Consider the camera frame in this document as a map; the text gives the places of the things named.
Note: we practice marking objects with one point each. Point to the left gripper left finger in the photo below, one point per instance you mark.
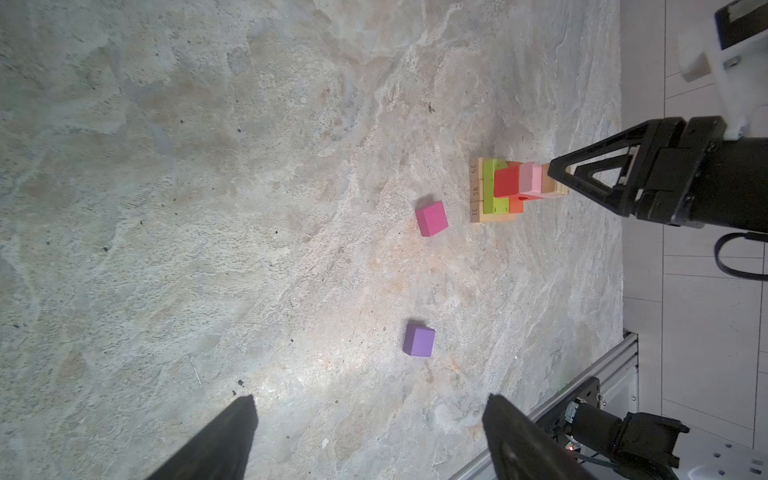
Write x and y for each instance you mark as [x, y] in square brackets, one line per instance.
[220, 450]

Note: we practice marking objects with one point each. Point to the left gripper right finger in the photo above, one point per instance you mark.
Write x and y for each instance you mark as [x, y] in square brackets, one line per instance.
[520, 449]

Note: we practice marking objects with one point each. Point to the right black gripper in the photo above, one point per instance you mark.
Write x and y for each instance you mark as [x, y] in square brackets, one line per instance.
[686, 172]

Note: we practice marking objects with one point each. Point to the small natural wood cube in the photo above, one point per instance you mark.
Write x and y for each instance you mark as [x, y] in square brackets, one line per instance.
[551, 188]

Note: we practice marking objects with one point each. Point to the pink wood block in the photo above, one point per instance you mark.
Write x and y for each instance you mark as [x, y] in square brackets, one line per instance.
[530, 181]

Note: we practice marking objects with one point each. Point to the orange wood block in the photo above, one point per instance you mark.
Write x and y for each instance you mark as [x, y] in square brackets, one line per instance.
[516, 205]

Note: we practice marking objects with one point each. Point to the red wood block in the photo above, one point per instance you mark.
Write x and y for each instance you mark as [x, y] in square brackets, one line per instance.
[504, 186]

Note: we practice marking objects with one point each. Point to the purple wood cube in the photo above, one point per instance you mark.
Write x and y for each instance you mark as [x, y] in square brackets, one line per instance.
[419, 340]

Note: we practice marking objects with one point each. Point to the natural wood long block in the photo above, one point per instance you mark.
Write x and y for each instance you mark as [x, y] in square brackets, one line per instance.
[478, 216]

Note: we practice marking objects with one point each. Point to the magenta wood cube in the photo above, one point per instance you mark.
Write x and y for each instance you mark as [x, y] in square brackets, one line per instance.
[432, 219]

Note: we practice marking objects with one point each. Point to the aluminium mounting rail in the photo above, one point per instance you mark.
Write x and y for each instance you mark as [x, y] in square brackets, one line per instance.
[618, 378]

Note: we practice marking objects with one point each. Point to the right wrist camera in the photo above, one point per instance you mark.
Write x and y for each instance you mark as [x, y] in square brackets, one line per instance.
[731, 47]

